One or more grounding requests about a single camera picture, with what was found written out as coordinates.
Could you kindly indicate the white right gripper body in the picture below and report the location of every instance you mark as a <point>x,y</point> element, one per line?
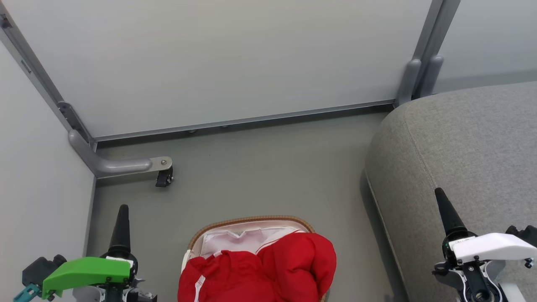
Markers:
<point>486,247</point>

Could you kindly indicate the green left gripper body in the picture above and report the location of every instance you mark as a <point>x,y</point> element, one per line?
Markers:
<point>88,270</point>

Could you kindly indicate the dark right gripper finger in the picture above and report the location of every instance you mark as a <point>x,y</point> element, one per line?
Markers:
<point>457,224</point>
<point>447,222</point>

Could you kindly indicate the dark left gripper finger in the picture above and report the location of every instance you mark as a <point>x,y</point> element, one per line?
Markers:
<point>117,239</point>
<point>125,239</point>

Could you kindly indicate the red garment with white stripes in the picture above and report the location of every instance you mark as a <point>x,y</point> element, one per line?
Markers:
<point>268,268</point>

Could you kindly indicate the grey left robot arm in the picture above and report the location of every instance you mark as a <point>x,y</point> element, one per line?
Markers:
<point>86,295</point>

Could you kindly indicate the grey fabric sofa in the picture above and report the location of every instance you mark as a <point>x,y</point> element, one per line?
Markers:
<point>461,147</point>

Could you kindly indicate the black caster wheel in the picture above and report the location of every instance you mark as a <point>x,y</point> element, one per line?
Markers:
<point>164,179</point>

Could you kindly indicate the grey metal partition foot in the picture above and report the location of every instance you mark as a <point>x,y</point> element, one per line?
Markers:
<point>113,164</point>

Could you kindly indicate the brown wicker laundry basket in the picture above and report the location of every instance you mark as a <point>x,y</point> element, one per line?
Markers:
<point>251,218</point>

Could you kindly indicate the grey partition corner post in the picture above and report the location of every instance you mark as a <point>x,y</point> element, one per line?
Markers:
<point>423,63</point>

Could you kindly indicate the grey partition base rail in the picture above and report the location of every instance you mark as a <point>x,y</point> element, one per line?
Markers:
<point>251,120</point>

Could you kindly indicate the grey slanted partition frame post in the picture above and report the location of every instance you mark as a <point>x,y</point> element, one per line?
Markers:
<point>42,79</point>

